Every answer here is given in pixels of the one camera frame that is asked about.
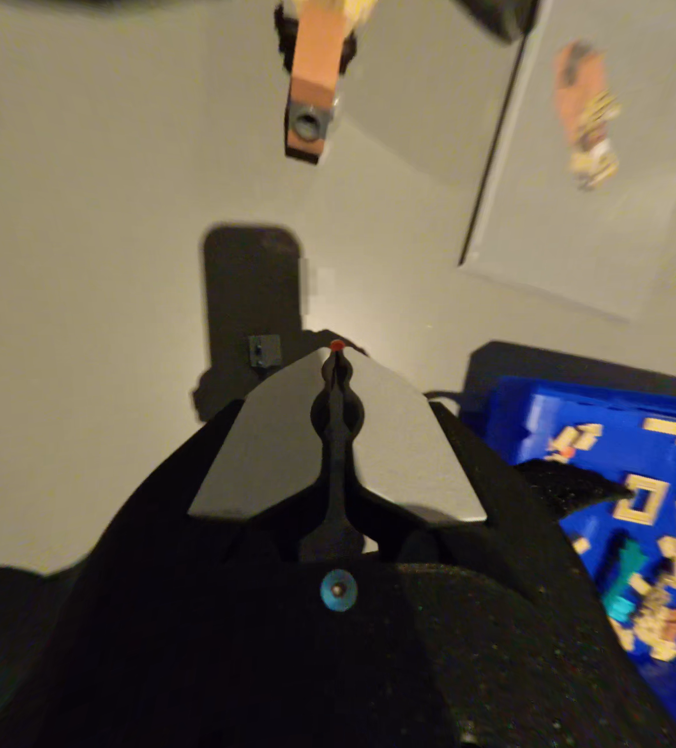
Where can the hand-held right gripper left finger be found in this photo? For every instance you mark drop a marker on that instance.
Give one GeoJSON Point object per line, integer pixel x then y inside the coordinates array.
{"type": "Point", "coordinates": [267, 450]}

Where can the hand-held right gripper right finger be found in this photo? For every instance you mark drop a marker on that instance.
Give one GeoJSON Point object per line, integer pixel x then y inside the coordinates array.
{"type": "Point", "coordinates": [408, 456]}

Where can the small grey toy brick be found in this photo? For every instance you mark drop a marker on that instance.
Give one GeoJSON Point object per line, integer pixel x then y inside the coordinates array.
{"type": "Point", "coordinates": [265, 350]}

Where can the blue plastic bin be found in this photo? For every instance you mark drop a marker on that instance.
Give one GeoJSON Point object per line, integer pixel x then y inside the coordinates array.
{"type": "Point", "coordinates": [548, 421]}

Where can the grey instruction booklet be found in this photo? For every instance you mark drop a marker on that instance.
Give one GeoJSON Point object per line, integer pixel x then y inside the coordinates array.
{"type": "Point", "coordinates": [548, 234]}

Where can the brown yellow toy brick model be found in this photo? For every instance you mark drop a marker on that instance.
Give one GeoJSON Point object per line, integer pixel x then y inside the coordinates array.
{"type": "Point", "coordinates": [314, 52]}

